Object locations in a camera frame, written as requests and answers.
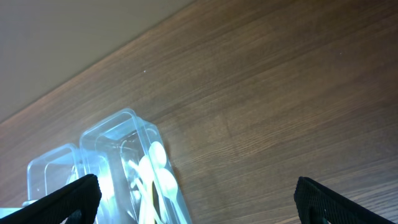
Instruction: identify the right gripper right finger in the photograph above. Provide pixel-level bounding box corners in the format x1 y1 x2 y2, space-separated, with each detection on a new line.
294 177 394 224

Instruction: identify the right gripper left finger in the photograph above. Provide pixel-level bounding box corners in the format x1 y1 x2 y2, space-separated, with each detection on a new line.
1 174 102 224

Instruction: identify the white spoon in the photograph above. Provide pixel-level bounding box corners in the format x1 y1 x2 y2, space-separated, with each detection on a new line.
149 141 167 168
138 156 158 224
156 168 187 224

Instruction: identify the left clear plastic container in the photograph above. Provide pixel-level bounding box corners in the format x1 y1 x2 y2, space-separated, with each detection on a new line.
23 143 85 206

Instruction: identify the clear plastic container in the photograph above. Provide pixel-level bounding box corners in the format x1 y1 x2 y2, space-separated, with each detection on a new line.
23 143 85 206
80 108 192 223

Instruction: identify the right clear plastic container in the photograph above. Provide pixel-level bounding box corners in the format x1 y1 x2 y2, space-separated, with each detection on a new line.
80 108 192 223

